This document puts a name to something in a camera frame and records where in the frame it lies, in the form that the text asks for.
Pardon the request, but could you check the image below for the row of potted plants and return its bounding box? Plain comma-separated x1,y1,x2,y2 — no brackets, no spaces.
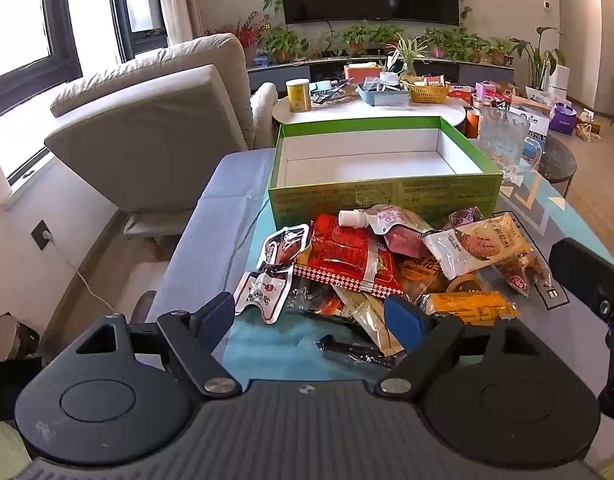
261,22,515,66

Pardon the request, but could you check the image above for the pink box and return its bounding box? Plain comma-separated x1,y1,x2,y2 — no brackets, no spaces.
474,81,498,107

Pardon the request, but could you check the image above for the dark round side table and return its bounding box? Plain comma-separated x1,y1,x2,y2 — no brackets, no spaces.
524,132,579,198

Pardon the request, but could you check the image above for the tall leafy floor plant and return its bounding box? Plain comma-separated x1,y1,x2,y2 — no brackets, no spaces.
510,26,566,92

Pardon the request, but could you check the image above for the purple gift bag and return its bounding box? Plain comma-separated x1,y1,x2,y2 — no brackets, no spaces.
548,102,581,137

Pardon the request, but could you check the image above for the large black-framed window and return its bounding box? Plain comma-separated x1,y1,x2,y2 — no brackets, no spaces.
0,0,82,123

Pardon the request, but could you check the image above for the purple snack packet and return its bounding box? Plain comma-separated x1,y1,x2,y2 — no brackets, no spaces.
447,207,483,231

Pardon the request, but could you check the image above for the white power cable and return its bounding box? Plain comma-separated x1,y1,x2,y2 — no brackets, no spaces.
46,232,118,317

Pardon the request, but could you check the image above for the dark red snack packet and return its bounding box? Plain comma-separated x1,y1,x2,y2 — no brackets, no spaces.
287,280,360,318

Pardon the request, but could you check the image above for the black wall outlet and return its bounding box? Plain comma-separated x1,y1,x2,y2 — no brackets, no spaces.
31,219,55,252

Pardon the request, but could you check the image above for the pink spouted pouch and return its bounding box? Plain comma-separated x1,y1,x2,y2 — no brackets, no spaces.
338,204,435,254

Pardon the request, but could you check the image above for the white air purifier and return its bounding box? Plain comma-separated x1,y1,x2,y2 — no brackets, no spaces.
550,64,573,100

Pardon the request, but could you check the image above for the black glossy snack packet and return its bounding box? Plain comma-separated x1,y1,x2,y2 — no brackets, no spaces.
316,335,394,372

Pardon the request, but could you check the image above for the lavender cloth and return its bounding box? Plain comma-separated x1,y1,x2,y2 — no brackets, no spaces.
147,149,278,328

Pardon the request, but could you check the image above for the red-logo vacuum snack packet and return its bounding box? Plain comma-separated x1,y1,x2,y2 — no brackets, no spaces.
233,223,311,324

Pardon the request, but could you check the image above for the orange tissue box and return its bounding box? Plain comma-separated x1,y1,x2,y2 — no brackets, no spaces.
343,62,383,82

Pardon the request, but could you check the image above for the red flower arrangement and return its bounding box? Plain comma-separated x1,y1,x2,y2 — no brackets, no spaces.
204,11,268,67

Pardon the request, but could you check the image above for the beige armchair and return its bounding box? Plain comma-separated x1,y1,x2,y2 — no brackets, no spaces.
44,32,278,261

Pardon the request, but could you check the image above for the green cardboard box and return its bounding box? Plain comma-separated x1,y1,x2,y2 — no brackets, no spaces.
267,116,504,229

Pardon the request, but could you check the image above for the grey television cabinet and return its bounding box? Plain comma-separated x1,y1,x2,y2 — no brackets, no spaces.
247,56,515,92

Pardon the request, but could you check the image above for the beige long snack packet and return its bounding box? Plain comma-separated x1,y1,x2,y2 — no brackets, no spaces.
337,287,405,354

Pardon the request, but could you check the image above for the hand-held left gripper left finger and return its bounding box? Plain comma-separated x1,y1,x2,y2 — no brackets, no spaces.
74,291,241,398

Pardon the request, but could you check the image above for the white cookie packet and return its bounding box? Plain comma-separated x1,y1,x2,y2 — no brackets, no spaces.
423,212,532,279

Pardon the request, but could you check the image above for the red checkered snack packet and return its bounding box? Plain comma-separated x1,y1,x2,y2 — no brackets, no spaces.
294,214,405,296

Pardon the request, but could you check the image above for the spider plant in vase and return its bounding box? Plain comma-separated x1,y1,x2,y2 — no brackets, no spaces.
389,37,433,78

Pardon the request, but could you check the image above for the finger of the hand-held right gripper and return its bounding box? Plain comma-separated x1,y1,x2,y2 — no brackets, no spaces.
548,236,614,416

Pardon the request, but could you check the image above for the yellow woven basket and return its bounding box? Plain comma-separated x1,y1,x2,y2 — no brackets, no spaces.
404,76,451,104

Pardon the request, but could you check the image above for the round white table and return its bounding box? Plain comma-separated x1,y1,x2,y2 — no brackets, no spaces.
272,87,480,133

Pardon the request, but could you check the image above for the sausage snack packet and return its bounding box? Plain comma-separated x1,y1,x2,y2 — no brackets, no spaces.
497,252,553,293

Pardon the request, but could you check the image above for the blue plastic basket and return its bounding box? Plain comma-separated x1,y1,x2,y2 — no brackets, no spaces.
356,80,413,107

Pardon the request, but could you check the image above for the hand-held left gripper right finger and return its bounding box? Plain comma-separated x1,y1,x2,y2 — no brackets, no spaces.
376,294,553,402

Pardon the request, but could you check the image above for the glass pitcher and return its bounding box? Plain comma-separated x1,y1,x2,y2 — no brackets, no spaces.
474,106,544,181

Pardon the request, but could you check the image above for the narrow black-framed window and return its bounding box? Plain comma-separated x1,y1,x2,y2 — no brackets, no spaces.
107,0,169,63

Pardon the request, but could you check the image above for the white box blue label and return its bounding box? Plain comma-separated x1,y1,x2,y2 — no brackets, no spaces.
517,102,553,147

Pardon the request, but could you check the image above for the white sheer curtain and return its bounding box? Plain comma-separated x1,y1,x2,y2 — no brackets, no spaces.
159,0,204,46

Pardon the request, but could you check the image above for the brown fried-twist snack packet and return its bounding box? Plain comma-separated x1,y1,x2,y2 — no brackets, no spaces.
394,257,448,296

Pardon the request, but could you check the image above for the yellow can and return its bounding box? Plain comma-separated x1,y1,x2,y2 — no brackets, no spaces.
286,78,314,112

